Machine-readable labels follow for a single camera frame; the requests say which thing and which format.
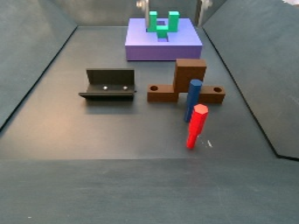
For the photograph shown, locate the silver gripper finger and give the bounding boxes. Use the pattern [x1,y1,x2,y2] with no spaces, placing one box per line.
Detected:
[198,0,213,26]
[137,0,150,17]

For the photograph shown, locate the brown T-shaped block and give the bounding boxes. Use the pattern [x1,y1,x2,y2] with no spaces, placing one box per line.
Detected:
[147,59,226,104]

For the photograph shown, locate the purple square board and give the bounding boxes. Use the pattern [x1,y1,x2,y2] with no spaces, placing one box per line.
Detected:
[126,18,203,61]

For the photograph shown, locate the green U-shaped block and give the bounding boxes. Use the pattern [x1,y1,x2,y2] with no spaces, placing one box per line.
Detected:
[147,11,181,39]

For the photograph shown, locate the blue hexagonal peg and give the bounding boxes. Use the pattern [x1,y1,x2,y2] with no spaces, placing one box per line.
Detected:
[185,79,202,122]

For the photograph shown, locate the red hexagonal peg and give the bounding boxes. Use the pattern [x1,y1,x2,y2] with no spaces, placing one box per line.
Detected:
[187,104,210,149]

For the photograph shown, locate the black angle bracket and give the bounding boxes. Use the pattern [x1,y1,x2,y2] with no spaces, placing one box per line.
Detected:
[79,68,137,100]

